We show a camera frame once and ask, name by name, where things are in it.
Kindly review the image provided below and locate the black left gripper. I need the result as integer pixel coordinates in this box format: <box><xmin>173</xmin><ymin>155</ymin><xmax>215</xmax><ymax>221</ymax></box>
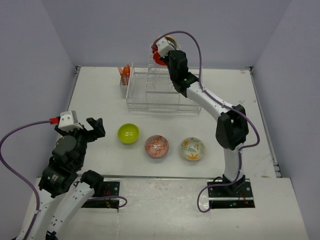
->
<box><xmin>56</xmin><ymin>116</ymin><xmax>105</xmax><ymax>168</ymax></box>

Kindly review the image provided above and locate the yellow rimmed patterned bowl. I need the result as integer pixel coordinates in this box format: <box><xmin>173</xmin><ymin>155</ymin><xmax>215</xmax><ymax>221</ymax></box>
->
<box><xmin>154</xmin><ymin>35</ymin><xmax>180</xmax><ymax>50</ymax></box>

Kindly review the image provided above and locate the lime green bowl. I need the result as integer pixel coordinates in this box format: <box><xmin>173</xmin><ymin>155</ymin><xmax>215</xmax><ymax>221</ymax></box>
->
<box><xmin>117</xmin><ymin>123</ymin><xmax>140</xmax><ymax>145</ymax></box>

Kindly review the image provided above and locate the red patterned bowl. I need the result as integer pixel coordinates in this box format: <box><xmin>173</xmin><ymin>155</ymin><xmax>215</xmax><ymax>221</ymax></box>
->
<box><xmin>144</xmin><ymin>135</ymin><xmax>170</xmax><ymax>159</ymax></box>

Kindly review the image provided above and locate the white bowl orange flower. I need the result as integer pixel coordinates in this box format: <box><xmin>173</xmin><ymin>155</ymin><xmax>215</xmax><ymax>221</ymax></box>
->
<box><xmin>179</xmin><ymin>137</ymin><xmax>206</xmax><ymax>162</ymax></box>

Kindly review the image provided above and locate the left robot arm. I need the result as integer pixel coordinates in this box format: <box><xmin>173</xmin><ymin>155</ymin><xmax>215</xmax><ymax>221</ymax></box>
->
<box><xmin>17</xmin><ymin>113</ymin><xmax>106</xmax><ymax>240</ymax></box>

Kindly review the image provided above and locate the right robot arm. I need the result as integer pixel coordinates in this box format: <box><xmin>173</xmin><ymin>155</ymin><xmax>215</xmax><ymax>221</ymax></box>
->
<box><xmin>160</xmin><ymin>50</ymin><xmax>249</xmax><ymax>197</ymax></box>

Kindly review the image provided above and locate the orange plastic spoon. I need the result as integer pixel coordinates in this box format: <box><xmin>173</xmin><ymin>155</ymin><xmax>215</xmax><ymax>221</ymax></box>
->
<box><xmin>122</xmin><ymin>64</ymin><xmax>131</xmax><ymax>78</ymax></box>

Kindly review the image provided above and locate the orange plastic fork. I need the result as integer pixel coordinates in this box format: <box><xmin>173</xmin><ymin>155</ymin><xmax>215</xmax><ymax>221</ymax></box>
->
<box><xmin>117</xmin><ymin>67</ymin><xmax>124</xmax><ymax>78</ymax></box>

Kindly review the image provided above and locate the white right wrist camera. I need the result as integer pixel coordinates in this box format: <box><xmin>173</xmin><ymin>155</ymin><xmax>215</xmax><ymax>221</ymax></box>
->
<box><xmin>155</xmin><ymin>36</ymin><xmax>176</xmax><ymax>57</ymax></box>

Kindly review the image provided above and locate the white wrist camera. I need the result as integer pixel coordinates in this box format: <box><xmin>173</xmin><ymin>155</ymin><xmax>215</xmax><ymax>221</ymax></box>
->
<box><xmin>155</xmin><ymin>36</ymin><xmax>176</xmax><ymax>57</ymax></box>
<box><xmin>58</xmin><ymin>110</ymin><xmax>83</xmax><ymax>132</ymax></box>

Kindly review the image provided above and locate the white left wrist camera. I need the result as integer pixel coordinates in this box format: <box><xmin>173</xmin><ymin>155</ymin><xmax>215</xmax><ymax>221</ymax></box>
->
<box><xmin>58</xmin><ymin>110</ymin><xmax>83</xmax><ymax>132</ymax></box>

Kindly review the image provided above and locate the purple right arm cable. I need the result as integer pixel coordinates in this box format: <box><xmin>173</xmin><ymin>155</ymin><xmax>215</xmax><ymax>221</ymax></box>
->
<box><xmin>153</xmin><ymin>30</ymin><xmax>260</xmax><ymax>187</ymax></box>

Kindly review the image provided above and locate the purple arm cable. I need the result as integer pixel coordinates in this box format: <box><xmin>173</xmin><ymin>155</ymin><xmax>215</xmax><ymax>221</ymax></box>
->
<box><xmin>153</xmin><ymin>30</ymin><xmax>260</xmax><ymax>187</ymax></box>
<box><xmin>0</xmin><ymin>117</ymin><xmax>61</xmax><ymax>238</ymax></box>

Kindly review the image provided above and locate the white wire dish rack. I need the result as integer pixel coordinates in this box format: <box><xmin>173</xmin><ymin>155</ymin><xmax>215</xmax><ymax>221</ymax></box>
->
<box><xmin>125</xmin><ymin>49</ymin><xmax>202</xmax><ymax>116</ymax></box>

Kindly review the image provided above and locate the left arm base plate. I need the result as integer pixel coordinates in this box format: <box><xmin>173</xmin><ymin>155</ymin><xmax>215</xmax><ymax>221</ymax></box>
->
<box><xmin>82</xmin><ymin>180</ymin><xmax>120</xmax><ymax>210</ymax></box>

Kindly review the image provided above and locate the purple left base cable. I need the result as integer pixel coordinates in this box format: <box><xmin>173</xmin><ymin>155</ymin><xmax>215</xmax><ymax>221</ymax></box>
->
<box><xmin>87</xmin><ymin>195</ymin><xmax>128</xmax><ymax>208</ymax></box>

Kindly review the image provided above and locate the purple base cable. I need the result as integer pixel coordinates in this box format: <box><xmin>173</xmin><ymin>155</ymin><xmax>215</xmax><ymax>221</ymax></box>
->
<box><xmin>197</xmin><ymin>181</ymin><xmax>237</xmax><ymax>213</ymax></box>
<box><xmin>87</xmin><ymin>195</ymin><xmax>128</xmax><ymax>208</ymax></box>

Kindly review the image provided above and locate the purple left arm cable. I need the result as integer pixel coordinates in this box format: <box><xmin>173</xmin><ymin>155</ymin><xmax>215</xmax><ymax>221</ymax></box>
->
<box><xmin>0</xmin><ymin>117</ymin><xmax>61</xmax><ymax>238</ymax></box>

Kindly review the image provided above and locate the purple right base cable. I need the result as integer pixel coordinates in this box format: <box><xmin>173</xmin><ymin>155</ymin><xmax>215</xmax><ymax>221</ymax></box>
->
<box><xmin>197</xmin><ymin>181</ymin><xmax>237</xmax><ymax>213</ymax></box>

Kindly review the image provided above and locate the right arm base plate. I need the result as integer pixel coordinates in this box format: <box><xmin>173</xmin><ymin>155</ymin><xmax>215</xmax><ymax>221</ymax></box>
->
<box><xmin>207</xmin><ymin>178</ymin><xmax>256</xmax><ymax>210</ymax></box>

